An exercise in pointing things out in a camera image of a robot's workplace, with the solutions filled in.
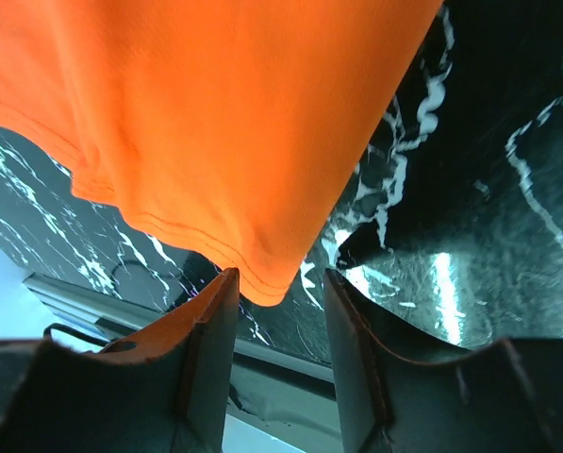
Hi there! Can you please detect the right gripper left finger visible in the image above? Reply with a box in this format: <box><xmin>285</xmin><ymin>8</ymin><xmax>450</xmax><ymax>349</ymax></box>
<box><xmin>0</xmin><ymin>269</ymin><xmax>240</xmax><ymax>452</ymax></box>

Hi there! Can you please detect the orange t shirt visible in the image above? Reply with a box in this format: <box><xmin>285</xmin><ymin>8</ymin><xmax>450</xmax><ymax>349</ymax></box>
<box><xmin>0</xmin><ymin>1</ymin><xmax>440</xmax><ymax>307</ymax></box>

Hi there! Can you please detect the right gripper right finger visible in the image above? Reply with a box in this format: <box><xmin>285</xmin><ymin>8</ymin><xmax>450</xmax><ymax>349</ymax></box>
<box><xmin>323</xmin><ymin>270</ymin><xmax>563</xmax><ymax>452</ymax></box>

